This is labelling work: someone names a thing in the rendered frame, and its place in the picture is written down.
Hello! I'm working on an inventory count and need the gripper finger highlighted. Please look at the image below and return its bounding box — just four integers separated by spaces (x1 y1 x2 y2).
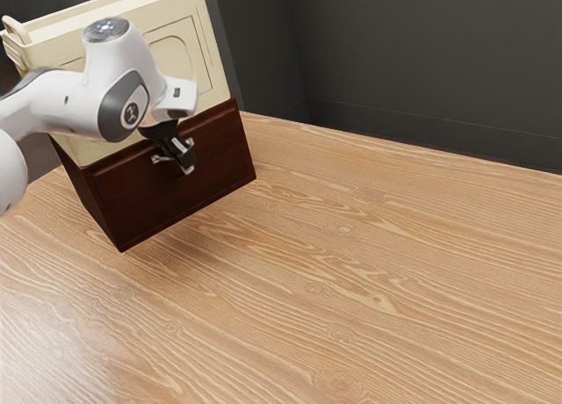
162 134 196 176

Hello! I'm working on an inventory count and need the dark brown wooden cabinet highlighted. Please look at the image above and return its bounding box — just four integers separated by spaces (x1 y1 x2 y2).
50 96 257 254

